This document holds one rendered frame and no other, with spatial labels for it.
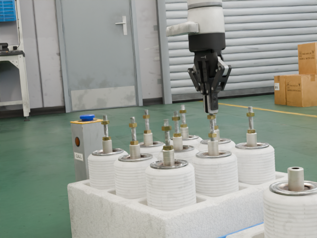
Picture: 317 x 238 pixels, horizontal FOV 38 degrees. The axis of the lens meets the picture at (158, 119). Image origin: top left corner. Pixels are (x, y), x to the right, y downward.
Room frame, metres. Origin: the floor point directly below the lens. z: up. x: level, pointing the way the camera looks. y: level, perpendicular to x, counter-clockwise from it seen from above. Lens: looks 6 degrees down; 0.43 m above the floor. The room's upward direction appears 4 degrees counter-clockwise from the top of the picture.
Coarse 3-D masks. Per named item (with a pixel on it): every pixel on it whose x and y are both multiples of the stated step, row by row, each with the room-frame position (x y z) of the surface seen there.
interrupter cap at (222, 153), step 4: (200, 152) 0.96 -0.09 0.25; (204, 152) 0.96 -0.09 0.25; (220, 152) 0.96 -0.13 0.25; (224, 152) 0.95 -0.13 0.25; (228, 152) 0.95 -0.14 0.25; (196, 156) 0.93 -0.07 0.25; (200, 156) 0.92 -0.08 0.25; (204, 156) 0.91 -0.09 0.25; (208, 156) 0.91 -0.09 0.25; (212, 156) 0.91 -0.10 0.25; (216, 156) 0.90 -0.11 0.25; (220, 156) 0.90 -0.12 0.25; (224, 156) 0.91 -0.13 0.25
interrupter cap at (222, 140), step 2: (220, 138) 1.13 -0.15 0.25; (222, 138) 1.13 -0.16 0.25; (224, 138) 1.13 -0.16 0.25; (226, 138) 1.12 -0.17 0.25; (202, 140) 1.12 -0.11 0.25; (204, 140) 1.13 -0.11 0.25; (206, 140) 1.12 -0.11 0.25; (208, 140) 1.12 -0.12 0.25; (220, 140) 1.12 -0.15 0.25; (222, 140) 1.11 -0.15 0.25; (224, 140) 1.11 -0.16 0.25; (226, 140) 1.10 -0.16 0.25; (228, 140) 1.10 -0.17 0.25; (230, 140) 1.09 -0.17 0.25; (200, 142) 1.10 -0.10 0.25; (202, 142) 1.09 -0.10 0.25; (204, 142) 1.10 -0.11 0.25; (206, 142) 1.09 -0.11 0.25; (218, 142) 1.08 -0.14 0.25; (220, 142) 1.07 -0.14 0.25; (222, 142) 1.07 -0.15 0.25; (224, 142) 1.07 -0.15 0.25; (226, 142) 1.08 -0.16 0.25; (228, 142) 1.08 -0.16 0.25
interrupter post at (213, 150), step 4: (216, 140) 0.94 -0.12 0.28; (208, 144) 0.94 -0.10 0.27; (212, 144) 0.93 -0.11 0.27; (216, 144) 0.93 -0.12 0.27; (208, 148) 0.94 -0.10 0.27; (212, 148) 0.93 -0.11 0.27; (216, 148) 0.93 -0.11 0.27; (208, 152) 0.94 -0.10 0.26; (212, 152) 0.93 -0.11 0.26; (216, 152) 0.93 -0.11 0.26
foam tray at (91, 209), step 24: (72, 192) 1.06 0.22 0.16; (96, 192) 0.98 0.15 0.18; (240, 192) 0.89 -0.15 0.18; (72, 216) 1.07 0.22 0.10; (96, 216) 0.97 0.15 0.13; (120, 216) 0.88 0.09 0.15; (144, 216) 0.81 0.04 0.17; (168, 216) 0.78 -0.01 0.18; (192, 216) 0.80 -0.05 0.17; (216, 216) 0.84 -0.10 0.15; (240, 216) 0.87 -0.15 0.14
